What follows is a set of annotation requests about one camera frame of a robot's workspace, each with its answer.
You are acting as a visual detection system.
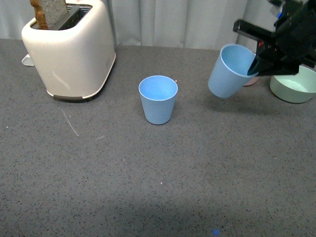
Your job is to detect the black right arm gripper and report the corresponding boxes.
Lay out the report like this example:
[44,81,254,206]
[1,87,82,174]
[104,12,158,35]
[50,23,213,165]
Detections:
[233,0,316,76]

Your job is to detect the green bowl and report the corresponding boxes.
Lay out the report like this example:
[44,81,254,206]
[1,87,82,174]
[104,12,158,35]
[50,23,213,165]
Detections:
[270,66,316,104]

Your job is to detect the toasted bread slice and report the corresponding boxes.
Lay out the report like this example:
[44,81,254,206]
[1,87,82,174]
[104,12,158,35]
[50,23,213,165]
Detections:
[30,0,68,30]

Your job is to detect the cream white toaster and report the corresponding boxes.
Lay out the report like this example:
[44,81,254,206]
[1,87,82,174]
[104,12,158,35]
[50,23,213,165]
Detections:
[21,0,116,100]

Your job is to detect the pink bowl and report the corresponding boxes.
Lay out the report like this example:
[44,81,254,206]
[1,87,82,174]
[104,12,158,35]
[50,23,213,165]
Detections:
[243,77,259,86]

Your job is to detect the light blue cup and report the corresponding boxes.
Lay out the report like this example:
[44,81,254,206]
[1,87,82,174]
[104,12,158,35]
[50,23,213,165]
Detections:
[208,44,257,99]
[139,75,178,125]

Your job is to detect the white power plug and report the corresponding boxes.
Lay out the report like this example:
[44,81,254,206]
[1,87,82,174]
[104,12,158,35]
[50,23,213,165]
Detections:
[21,54,34,67]

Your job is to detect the grey curtain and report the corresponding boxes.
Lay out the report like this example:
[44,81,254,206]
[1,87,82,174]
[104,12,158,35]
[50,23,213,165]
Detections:
[0,0,316,51]

